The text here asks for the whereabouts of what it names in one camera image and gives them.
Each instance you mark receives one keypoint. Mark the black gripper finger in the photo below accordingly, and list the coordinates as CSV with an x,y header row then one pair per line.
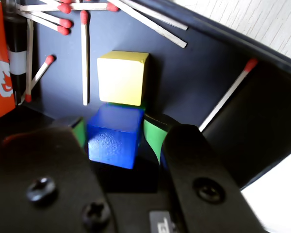
x,y
46,170
198,170

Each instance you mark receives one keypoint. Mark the blue wooden cube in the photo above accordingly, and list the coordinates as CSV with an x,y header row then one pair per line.
x,y
114,136

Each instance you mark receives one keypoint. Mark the green wooden cube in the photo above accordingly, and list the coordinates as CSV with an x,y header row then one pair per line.
x,y
135,105

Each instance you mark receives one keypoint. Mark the yellow wooden cube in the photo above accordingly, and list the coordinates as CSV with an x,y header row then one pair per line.
x,y
122,77

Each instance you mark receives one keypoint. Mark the black cardboard box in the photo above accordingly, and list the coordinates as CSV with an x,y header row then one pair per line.
x,y
184,80

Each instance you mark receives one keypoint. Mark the red-tipped wooden match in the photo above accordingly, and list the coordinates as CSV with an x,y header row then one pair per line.
x,y
85,60
63,30
251,64
160,30
94,6
66,23
160,16
29,48
66,1
38,8
49,60

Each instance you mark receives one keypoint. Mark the black marker with white band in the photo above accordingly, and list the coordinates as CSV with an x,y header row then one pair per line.
x,y
17,63

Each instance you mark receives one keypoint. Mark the orange matchbox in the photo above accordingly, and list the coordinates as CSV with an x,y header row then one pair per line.
x,y
0,60

